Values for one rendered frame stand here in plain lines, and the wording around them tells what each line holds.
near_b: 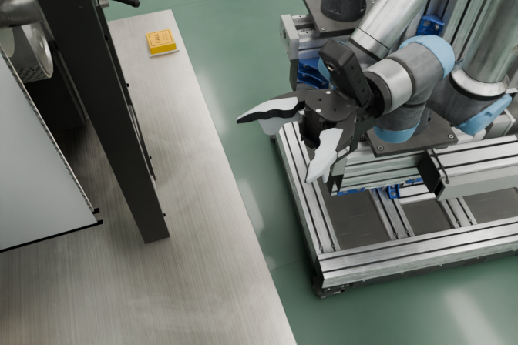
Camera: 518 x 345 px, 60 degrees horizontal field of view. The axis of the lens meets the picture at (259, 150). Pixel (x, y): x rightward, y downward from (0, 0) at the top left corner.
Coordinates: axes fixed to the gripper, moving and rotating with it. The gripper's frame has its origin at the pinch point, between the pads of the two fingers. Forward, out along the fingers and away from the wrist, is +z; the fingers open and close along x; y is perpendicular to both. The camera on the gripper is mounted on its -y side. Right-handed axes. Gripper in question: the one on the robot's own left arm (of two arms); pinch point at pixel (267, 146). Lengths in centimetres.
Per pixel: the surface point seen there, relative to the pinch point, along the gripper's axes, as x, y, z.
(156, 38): 71, 22, -15
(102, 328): 10.9, 32.4, 30.1
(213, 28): 187, 99, -94
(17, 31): 42.0, -6.7, 17.9
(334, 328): 12, 123, -29
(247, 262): 5.8, 33.2, 3.3
